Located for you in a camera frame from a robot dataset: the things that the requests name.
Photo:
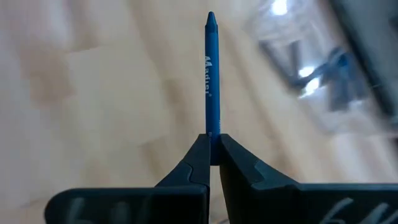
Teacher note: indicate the clear plastic bin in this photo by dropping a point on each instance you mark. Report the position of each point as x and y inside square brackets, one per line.
[280, 28]

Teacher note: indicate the blue pen with lettering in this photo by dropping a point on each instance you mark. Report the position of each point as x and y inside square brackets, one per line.
[212, 77]

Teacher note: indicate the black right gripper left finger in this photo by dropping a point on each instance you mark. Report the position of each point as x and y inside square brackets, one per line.
[140, 205]

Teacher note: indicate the black aluminium rig frame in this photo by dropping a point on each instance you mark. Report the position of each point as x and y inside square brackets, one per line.
[370, 37]

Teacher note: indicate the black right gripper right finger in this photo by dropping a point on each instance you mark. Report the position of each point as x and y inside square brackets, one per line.
[295, 205]

